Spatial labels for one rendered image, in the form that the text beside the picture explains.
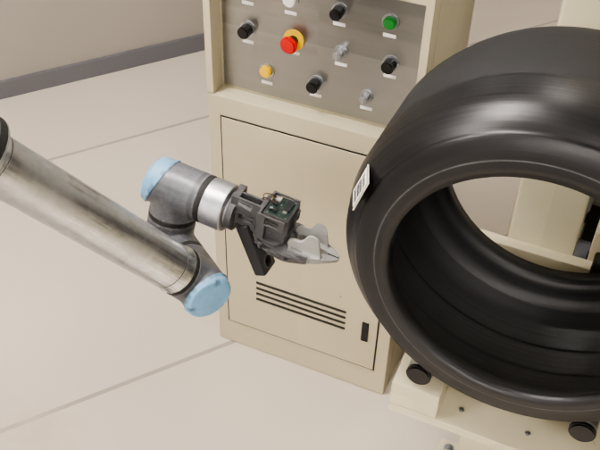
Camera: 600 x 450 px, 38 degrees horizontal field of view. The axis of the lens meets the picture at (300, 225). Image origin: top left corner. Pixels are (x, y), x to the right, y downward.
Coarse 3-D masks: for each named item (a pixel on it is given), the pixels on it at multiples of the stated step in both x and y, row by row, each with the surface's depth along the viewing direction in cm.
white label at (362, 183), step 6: (366, 168) 128; (366, 174) 127; (360, 180) 129; (366, 180) 126; (360, 186) 129; (366, 186) 126; (354, 192) 131; (360, 192) 128; (354, 198) 130; (360, 198) 128; (354, 204) 129
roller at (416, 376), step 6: (408, 366) 152; (414, 366) 150; (420, 366) 150; (408, 372) 152; (414, 372) 151; (420, 372) 150; (426, 372) 150; (414, 378) 152; (420, 378) 151; (426, 378) 150; (420, 384) 152
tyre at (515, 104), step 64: (448, 64) 131; (512, 64) 119; (576, 64) 116; (448, 128) 117; (512, 128) 112; (576, 128) 109; (384, 192) 125; (448, 192) 157; (384, 256) 132; (448, 256) 162; (512, 256) 162; (384, 320) 141; (448, 320) 156; (512, 320) 160; (576, 320) 158; (448, 384) 144; (512, 384) 140; (576, 384) 146
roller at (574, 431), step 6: (570, 426) 143; (576, 426) 142; (582, 426) 142; (588, 426) 142; (594, 426) 142; (570, 432) 144; (576, 432) 143; (582, 432) 143; (588, 432) 142; (594, 432) 142; (576, 438) 144; (582, 438) 143; (588, 438) 143; (594, 438) 143
